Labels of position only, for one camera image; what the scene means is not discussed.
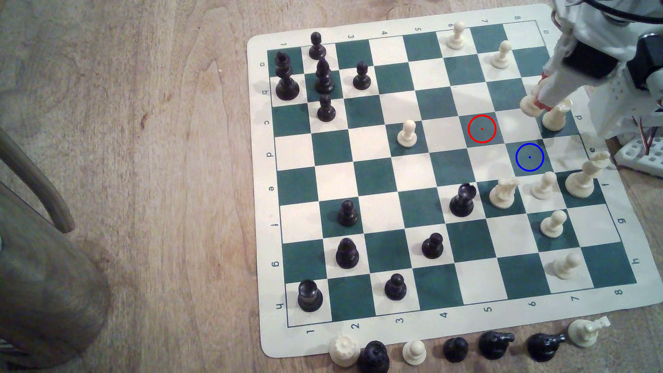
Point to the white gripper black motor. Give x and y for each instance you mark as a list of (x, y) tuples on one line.
[(558, 80)]

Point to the white chess pawn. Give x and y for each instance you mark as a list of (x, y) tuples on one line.
[(501, 56), (553, 225), (407, 134), (566, 267), (544, 187), (456, 37), (414, 353), (528, 106)]

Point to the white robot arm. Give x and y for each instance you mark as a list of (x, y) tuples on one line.
[(616, 103)]

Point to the white chess bishop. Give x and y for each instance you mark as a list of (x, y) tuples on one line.
[(556, 118)]

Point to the white chess knight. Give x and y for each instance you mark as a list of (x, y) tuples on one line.
[(503, 192), (586, 331)]

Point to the green white chess mat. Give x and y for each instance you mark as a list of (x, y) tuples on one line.
[(440, 176)]

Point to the black chess knight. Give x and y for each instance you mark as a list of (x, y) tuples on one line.
[(462, 201), (543, 347), (494, 345)]

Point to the black chess pawn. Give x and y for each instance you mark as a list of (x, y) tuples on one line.
[(361, 77), (347, 214), (347, 254), (326, 109), (456, 350), (395, 288), (432, 246), (317, 46)]

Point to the black chess bishop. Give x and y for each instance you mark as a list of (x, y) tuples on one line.
[(324, 76)]

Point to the black chess king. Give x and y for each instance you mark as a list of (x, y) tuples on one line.
[(286, 80)]

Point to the black chess rook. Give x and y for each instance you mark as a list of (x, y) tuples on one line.
[(309, 296)]

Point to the white chess rook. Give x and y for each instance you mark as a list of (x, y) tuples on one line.
[(344, 351)]

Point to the white breadboard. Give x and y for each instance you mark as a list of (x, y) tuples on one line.
[(642, 158)]

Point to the brown wooden chair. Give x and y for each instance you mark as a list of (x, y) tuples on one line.
[(41, 290)]

